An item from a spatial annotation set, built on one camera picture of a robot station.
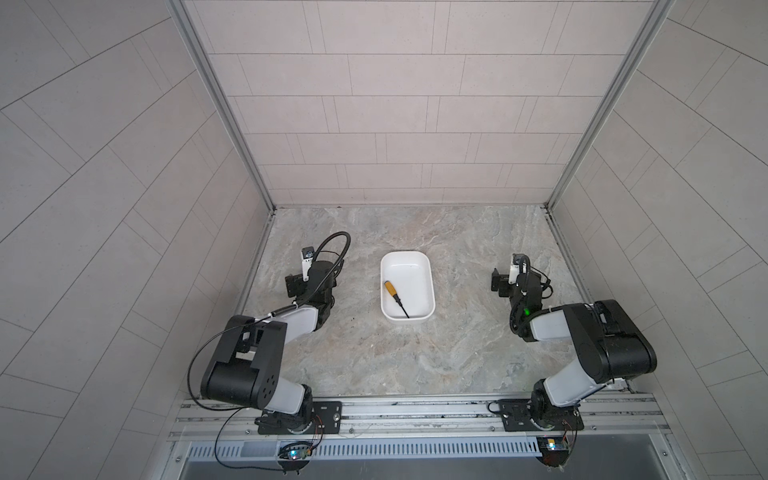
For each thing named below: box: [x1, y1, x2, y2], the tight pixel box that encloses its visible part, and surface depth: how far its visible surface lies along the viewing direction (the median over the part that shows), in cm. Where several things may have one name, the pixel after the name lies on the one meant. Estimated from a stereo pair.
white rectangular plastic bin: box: [380, 251, 435, 322], surface depth 94 cm
